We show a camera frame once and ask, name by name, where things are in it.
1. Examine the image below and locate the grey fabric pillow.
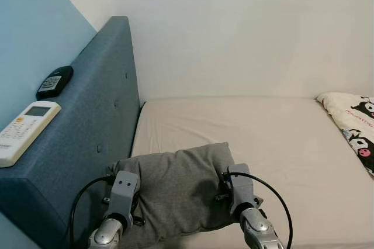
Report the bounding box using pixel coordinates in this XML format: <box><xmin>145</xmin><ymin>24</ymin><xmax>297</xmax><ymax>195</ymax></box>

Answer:
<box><xmin>108</xmin><ymin>142</ymin><xmax>258</xmax><ymax>249</ymax></box>

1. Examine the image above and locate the beige sheeted mattress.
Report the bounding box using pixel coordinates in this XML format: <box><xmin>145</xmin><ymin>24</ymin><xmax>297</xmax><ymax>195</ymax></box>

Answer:
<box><xmin>131</xmin><ymin>97</ymin><xmax>374</xmax><ymax>249</ymax></box>

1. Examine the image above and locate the blue fabric bed headboard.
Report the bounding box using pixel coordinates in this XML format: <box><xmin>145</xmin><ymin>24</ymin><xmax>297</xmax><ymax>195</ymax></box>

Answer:
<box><xmin>0</xmin><ymin>16</ymin><xmax>142</xmax><ymax>249</ymax></box>

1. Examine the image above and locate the white remote control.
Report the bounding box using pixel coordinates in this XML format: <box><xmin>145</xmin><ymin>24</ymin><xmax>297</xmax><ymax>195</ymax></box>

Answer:
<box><xmin>0</xmin><ymin>101</ymin><xmax>62</xmax><ymax>168</ymax></box>

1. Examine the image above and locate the black remote control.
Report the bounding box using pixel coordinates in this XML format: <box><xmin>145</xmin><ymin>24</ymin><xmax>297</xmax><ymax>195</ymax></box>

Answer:
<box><xmin>36</xmin><ymin>65</ymin><xmax>74</xmax><ymax>101</ymax></box>

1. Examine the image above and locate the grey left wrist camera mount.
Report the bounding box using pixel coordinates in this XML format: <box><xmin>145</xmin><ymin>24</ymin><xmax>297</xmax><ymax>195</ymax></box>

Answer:
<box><xmin>108</xmin><ymin>171</ymin><xmax>141</xmax><ymax>217</ymax></box>

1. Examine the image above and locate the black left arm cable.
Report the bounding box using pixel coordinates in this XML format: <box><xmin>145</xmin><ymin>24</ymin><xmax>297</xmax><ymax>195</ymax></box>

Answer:
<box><xmin>70</xmin><ymin>175</ymin><xmax>115</xmax><ymax>249</ymax></box>

